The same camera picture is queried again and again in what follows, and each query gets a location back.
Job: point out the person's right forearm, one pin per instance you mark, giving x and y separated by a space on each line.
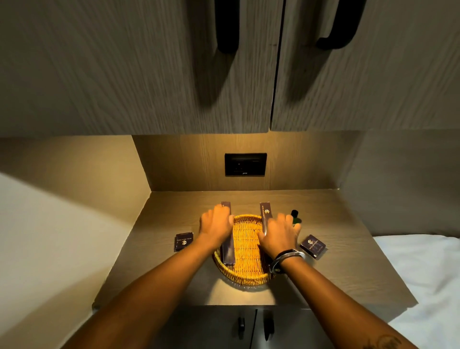
334 305

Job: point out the wooden upper cabinet door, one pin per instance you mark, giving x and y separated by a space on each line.
125 68
373 72

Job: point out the person's right hand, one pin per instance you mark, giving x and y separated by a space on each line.
280 237

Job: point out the white bed sheet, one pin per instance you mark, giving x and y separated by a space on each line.
424 287

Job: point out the black wall power outlet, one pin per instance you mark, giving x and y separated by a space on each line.
245 164

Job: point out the long dark amenity box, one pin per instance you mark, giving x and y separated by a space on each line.
266 213
228 251

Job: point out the small dark green bottle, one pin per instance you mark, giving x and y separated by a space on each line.
295 215

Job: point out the person's right thumb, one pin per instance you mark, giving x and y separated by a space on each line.
262 238

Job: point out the person's left forearm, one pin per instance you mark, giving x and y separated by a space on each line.
151 298

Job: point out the person's left hand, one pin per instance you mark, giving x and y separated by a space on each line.
215 226

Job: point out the yellow wicker basket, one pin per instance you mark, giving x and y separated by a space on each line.
248 266

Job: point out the small dark amenity box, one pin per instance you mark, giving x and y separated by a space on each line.
313 246
184 242

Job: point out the person's left thumb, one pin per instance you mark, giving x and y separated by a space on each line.
232 222

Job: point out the wooden cabinet door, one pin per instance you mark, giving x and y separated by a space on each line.
291 329
373 72
205 329
125 68

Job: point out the wooden lower cabinet door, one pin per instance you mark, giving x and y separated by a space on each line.
205 329
291 329

